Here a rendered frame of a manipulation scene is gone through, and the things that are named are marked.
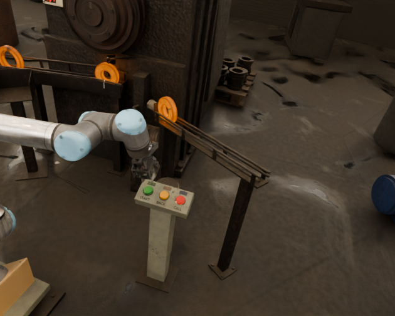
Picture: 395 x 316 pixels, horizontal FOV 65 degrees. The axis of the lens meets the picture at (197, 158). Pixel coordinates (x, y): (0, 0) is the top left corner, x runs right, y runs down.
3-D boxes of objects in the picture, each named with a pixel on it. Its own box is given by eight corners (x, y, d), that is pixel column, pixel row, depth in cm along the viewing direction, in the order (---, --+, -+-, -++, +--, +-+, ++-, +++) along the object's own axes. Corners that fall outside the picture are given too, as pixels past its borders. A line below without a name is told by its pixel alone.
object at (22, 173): (10, 163, 228) (-18, 68, 185) (49, 160, 236) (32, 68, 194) (7, 182, 213) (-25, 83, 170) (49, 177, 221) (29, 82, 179)
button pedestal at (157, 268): (143, 256, 179) (146, 174, 143) (182, 269, 175) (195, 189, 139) (130, 280, 166) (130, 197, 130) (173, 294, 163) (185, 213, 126)
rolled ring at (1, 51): (-9, 51, 209) (-5, 49, 212) (9, 76, 217) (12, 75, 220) (8, 42, 201) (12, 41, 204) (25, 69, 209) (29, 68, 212)
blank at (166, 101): (167, 125, 184) (162, 126, 182) (159, 99, 182) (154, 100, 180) (180, 120, 171) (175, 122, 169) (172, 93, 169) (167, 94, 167)
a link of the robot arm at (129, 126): (118, 105, 103) (147, 108, 101) (127, 130, 113) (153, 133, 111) (108, 126, 97) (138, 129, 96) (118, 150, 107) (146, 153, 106)
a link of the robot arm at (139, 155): (129, 131, 112) (155, 134, 111) (132, 140, 116) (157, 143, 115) (121, 150, 107) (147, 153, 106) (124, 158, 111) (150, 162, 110)
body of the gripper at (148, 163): (133, 178, 120) (125, 160, 111) (140, 160, 125) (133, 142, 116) (152, 181, 119) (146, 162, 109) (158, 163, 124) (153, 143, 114)
